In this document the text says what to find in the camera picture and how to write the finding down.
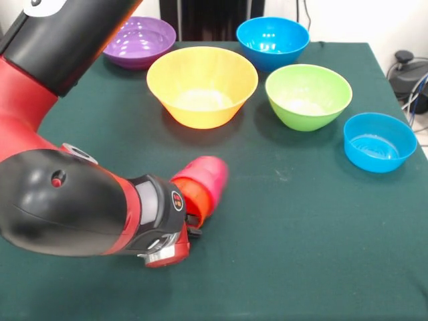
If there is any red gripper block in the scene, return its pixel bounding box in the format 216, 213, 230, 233
136, 213, 203, 269

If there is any orange-red cup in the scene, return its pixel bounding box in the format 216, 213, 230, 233
169, 177, 213, 229

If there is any pink cup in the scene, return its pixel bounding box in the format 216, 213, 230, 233
173, 155, 230, 215

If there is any large orange bowl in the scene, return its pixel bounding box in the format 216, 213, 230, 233
146, 46, 259, 130

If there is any dark green tablecloth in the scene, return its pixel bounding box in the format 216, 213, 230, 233
0, 39, 428, 321

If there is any large green bowl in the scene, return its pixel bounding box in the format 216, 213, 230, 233
265, 64, 354, 132

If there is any deep blue bowl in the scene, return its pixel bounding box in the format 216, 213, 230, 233
235, 16, 311, 74

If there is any purple bowl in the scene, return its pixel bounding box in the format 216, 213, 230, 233
102, 16, 177, 70

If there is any shallow blue bowl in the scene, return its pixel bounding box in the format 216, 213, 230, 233
343, 112, 418, 174

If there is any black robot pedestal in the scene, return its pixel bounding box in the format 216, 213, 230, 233
159, 0, 265, 41

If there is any tangle of cables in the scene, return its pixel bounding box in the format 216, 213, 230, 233
401, 75, 428, 131

